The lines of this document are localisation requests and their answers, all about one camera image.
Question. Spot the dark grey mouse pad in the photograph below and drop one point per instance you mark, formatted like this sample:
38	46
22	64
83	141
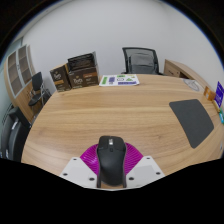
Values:
193	121

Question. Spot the round grey disc in bag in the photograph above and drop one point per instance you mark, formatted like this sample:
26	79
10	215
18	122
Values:
191	84

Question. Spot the purple package card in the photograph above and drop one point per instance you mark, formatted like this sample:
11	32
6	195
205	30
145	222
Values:
219	94

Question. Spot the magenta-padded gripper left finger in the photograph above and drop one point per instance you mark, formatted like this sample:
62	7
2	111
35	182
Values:
88	163

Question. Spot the black visitor chair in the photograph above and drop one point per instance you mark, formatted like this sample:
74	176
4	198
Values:
36	81

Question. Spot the black leather office chair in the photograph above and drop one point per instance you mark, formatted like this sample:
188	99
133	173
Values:
13	136

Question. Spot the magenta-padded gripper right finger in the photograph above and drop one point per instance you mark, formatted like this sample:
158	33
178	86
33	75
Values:
135	163

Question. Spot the small orange box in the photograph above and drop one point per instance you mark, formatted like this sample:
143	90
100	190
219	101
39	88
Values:
209	93

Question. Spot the wooden side desk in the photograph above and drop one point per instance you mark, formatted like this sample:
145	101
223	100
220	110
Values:
175	68

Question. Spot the white printed leaflet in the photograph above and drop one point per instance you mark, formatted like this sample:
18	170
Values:
119	80

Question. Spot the black mesh office chair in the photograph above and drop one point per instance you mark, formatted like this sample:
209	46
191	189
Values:
126	61

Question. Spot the grey backpack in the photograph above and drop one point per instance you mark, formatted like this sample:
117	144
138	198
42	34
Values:
141	64

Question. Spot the wooden shelf unit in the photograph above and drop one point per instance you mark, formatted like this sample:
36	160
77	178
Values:
16	76

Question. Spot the black computer mouse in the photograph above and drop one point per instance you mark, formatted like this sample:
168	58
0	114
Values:
111	160

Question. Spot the large brown open box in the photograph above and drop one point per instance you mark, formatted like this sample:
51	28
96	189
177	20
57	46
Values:
83	76

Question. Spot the beige flat box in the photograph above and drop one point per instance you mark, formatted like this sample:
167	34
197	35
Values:
216	105

